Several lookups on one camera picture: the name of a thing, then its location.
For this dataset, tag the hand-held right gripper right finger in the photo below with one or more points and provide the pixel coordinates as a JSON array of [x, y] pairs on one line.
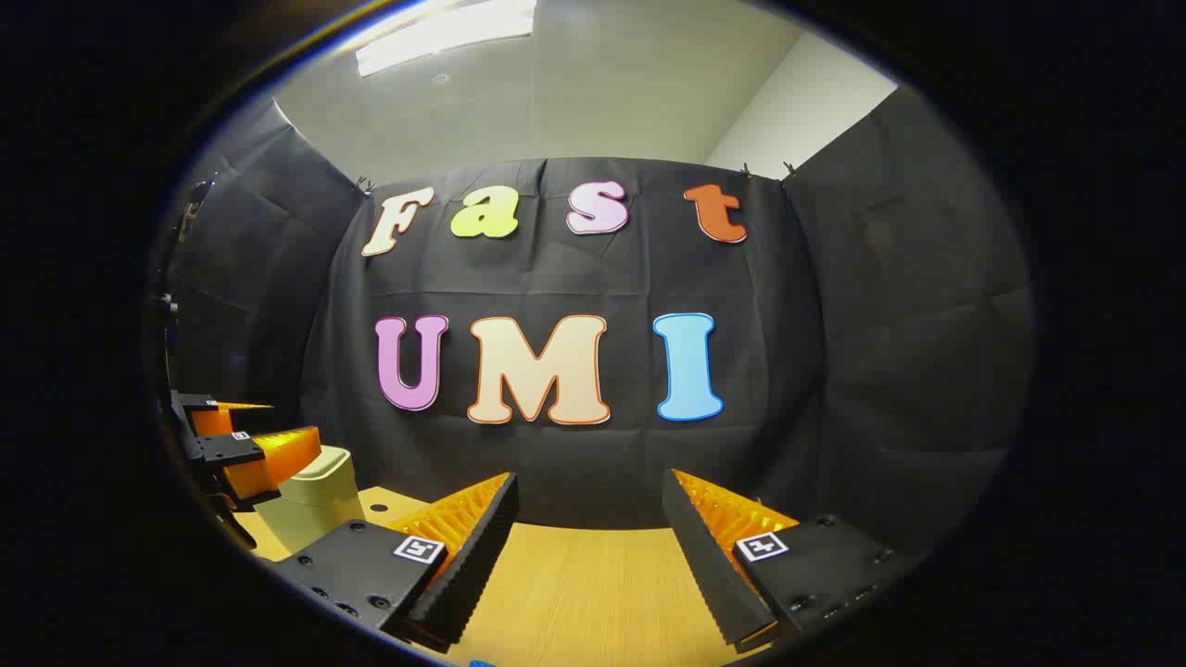
[[704, 565]]

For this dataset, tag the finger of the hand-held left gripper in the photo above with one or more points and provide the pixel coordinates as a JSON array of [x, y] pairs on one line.
[[269, 459], [208, 419]]

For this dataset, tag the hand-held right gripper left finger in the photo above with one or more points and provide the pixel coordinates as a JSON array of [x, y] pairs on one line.
[[477, 565]]

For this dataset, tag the green desktop garbage bin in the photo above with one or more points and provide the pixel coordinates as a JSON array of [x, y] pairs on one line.
[[315, 505]]

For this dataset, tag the black backdrop cloth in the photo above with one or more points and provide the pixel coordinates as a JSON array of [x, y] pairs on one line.
[[788, 371]]

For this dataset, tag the ceiling light panel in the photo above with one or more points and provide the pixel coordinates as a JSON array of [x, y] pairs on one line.
[[445, 32]]

